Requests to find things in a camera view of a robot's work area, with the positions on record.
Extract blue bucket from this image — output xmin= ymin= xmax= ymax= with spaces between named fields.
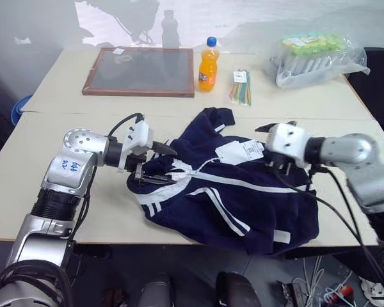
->
xmin=12 ymin=94 xmax=35 ymax=127

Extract clear plastic bag of tubes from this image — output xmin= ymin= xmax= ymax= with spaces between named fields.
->
xmin=263 ymin=31 xmax=371 ymax=90

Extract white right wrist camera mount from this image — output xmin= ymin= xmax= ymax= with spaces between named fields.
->
xmin=264 ymin=122 xmax=311 ymax=169

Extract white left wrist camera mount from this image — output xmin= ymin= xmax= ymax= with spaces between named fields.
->
xmin=117 ymin=120 xmax=155 ymax=170

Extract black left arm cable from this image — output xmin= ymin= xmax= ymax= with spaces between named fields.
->
xmin=107 ymin=112 xmax=145 ymax=139

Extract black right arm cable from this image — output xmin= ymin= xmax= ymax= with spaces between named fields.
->
xmin=273 ymin=162 xmax=384 ymax=292

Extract white floor cables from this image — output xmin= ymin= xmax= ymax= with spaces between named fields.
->
xmin=289 ymin=255 xmax=359 ymax=307

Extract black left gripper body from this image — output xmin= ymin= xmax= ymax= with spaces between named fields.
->
xmin=126 ymin=142 xmax=158 ymax=176

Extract white paper hang tags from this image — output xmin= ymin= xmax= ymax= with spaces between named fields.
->
xmin=214 ymin=138 xmax=265 ymax=166

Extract navy jacket with white stripes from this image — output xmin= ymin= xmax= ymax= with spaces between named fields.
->
xmin=125 ymin=107 xmax=320 ymax=256

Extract dark rounded shape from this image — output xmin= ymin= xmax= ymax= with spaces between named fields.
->
xmin=140 ymin=272 xmax=174 ymax=307
xmin=215 ymin=271 xmax=262 ymax=307

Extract orange soda bottle blue cap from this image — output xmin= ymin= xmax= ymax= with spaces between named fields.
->
xmin=197 ymin=36 xmax=220 ymax=93

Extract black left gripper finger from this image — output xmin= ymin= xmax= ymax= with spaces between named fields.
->
xmin=134 ymin=170 xmax=175 ymax=186
xmin=151 ymin=141 xmax=179 ymax=157

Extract wood framed blackboard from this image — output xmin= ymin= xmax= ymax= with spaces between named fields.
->
xmin=81 ymin=47 xmax=196 ymax=98

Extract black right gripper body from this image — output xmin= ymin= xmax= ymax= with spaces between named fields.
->
xmin=264 ymin=152 xmax=296 ymax=171

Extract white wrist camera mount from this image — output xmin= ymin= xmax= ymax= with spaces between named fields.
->
xmin=264 ymin=122 xmax=311 ymax=169
xmin=117 ymin=120 xmax=155 ymax=170

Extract pack of coloured sticks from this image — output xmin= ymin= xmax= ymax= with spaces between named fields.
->
xmin=228 ymin=68 xmax=253 ymax=107

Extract white shoe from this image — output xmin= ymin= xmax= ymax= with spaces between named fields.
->
xmin=359 ymin=277 xmax=384 ymax=305

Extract black office chair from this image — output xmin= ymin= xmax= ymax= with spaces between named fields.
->
xmin=344 ymin=47 xmax=384 ymax=132

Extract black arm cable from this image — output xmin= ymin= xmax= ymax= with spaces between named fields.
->
xmin=107 ymin=112 xmax=145 ymax=139
xmin=273 ymin=162 xmax=384 ymax=292

